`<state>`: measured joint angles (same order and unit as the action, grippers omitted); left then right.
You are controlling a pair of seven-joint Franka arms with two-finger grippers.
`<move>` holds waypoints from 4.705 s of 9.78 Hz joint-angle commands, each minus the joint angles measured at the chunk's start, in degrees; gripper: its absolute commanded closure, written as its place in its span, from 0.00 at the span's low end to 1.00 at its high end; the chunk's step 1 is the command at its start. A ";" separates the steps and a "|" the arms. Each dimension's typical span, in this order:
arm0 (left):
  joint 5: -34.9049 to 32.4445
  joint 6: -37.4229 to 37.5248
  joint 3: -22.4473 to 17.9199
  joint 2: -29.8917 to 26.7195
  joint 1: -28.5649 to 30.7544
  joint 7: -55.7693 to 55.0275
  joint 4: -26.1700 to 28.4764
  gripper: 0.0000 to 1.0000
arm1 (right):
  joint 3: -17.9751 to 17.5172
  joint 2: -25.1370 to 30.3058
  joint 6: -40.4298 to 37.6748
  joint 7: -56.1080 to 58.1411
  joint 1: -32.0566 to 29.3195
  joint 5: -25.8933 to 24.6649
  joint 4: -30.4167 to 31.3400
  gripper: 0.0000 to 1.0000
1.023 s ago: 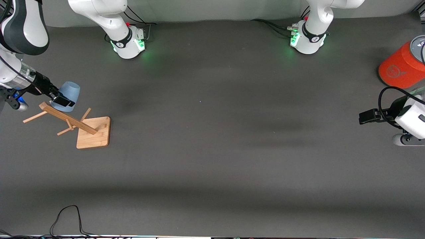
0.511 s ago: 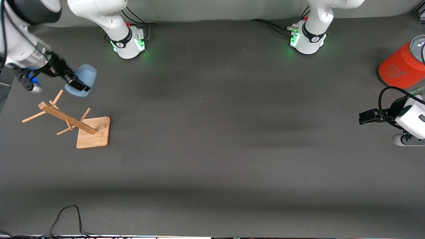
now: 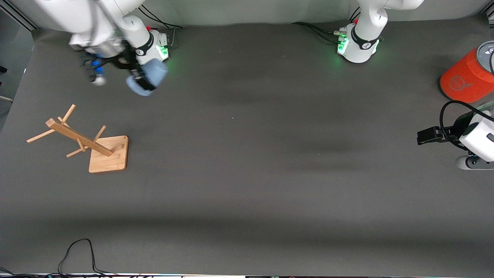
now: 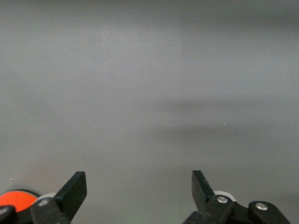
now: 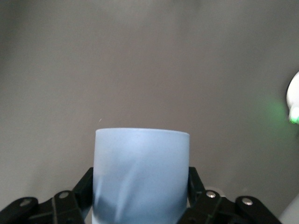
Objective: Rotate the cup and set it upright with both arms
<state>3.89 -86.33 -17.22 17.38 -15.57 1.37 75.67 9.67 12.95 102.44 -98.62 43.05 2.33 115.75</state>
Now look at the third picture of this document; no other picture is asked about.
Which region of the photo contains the light blue plastic cup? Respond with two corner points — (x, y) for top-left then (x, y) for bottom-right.
(126, 59), (169, 97)

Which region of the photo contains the orange can with grey lid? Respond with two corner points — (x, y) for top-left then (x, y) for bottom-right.
(440, 41), (494, 104)

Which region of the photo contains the wooden mug tree rack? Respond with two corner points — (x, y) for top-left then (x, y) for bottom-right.
(26, 103), (129, 173)

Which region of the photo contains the black left arm wrist cable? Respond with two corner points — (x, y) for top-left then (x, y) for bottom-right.
(440, 100), (494, 150)

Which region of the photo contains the black right arm base cable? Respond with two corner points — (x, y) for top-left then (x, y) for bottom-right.
(138, 5), (183, 49)

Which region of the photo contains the black arm base cable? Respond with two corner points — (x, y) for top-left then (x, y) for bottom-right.
(138, 5), (183, 49)
(291, 8), (361, 45)

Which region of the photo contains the black left arm base cable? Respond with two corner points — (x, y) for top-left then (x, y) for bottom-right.
(291, 8), (361, 45)

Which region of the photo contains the thin black looped cable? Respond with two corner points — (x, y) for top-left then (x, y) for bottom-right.
(58, 239), (116, 276)

